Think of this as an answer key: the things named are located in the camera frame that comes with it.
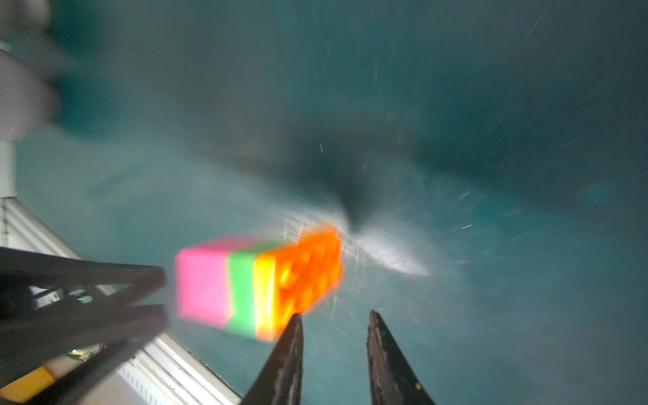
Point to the yellow bucket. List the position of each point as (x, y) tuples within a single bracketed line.
[(28, 386)]

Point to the orange long lego brick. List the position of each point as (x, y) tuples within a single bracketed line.
[(292, 278)]

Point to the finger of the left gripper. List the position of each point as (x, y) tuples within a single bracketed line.
[(24, 269), (29, 342)]

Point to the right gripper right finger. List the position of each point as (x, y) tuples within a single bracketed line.
[(392, 379)]

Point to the magenta lego brick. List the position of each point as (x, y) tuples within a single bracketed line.
[(203, 283)]

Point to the green square lego brick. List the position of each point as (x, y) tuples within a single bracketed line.
[(241, 275)]

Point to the aluminium front rail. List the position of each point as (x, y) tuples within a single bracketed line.
[(53, 303)]

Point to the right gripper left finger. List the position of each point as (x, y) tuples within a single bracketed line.
[(280, 380)]

